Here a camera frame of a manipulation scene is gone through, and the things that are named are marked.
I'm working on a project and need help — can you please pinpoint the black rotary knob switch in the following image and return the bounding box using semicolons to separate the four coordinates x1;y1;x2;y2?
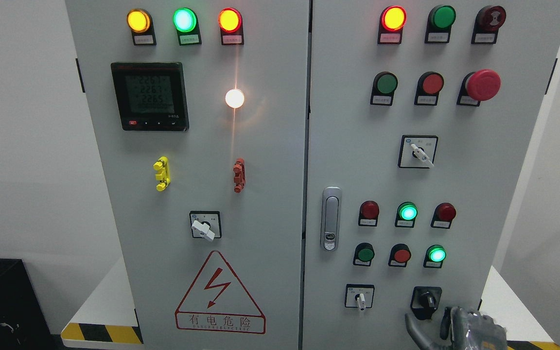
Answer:
410;286;442;320

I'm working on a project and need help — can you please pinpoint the grey electrical cabinet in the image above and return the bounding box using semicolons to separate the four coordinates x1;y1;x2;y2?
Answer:
65;0;560;350

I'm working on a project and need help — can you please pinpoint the red terminal connector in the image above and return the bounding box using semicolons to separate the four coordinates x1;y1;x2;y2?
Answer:
232;158;246;193

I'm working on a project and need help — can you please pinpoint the bright white indicator lamp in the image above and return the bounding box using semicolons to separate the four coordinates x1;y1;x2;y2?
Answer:
225;88;245;109

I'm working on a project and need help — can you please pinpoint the dark red indicator light left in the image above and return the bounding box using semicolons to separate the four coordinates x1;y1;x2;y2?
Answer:
358;201;380;227

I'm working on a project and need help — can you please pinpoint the dark red indicator light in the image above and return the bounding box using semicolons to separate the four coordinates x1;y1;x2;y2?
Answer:
358;201;380;227
430;202;457;229

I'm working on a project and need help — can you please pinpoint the green push button lower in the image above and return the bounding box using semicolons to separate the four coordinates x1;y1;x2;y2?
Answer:
353;242;375;266

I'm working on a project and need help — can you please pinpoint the green push button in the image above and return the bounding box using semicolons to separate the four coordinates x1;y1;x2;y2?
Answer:
353;242;375;266
370;71;398;106

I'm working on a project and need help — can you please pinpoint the yellow terminal connector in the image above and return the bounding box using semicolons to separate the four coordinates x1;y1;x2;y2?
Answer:
153;157;171;192

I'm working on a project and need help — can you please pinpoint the lit green indicator light middle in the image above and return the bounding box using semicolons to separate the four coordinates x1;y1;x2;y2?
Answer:
395;202;418;228

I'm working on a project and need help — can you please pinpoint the lit green indicator light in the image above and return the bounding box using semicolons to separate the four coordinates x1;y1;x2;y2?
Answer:
423;245;447;269
395;202;418;228
173;7;202;46

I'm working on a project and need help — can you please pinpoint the green push button upper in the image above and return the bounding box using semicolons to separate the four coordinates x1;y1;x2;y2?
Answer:
370;71;398;106

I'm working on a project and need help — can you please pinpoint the red electric hazard sign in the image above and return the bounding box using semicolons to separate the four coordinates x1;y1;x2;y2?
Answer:
175;250;266;334

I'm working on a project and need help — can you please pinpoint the red push button lower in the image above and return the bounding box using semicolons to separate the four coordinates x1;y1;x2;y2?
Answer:
387;244;411;267

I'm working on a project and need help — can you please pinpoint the red push button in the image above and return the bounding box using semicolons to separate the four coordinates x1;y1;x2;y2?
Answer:
387;244;411;267
414;71;444;106

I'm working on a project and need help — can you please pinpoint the black digital power meter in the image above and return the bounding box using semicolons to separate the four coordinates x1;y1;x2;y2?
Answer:
111;62;189;132

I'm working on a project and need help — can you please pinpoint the red-ringed yellow indicator light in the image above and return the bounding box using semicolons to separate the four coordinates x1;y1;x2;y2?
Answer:
218;7;244;46

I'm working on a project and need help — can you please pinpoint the dark red indicator light right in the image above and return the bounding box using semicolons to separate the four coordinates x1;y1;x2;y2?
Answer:
430;202;457;229

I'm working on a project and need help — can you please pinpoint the lit green indicator light lower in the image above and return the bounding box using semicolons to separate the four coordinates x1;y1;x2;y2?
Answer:
423;245;447;269

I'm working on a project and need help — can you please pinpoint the red push button upper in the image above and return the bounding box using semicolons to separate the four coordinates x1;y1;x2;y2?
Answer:
414;71;444;106

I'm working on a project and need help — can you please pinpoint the red-ringed yellow light right door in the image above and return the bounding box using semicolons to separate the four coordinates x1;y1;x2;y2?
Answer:
378;6;406;45

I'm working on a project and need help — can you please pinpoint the yellow indicator light top left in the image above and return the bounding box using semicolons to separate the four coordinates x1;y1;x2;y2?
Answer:
126;8;157;46

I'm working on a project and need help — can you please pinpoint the red emergency stop button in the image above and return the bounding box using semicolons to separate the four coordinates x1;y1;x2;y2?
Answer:
457;69;501;107

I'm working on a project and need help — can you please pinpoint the dark green indicator light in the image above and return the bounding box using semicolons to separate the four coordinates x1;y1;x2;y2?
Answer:
424;4;457;44

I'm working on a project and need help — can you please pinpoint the dark red buzzer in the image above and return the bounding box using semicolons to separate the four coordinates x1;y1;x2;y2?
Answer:
471;6;507;44

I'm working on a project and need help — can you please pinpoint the black box on floor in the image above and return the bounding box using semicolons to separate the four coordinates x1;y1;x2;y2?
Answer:
0;259;56;350

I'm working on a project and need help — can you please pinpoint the silver door lock handle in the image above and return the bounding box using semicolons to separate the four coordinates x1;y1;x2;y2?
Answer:
320;186;342;252

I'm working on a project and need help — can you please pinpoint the white selector switch left door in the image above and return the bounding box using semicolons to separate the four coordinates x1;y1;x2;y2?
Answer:
189;210;222;242

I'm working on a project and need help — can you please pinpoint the white selector switch upper right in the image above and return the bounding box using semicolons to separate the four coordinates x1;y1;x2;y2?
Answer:
398;135;438;169

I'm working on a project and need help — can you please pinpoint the white selector switch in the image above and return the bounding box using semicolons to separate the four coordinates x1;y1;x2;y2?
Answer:
398;135;438;169
345;283;375;312

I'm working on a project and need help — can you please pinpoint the white selector switch lower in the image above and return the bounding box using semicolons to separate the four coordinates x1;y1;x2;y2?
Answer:
345;283;375;312

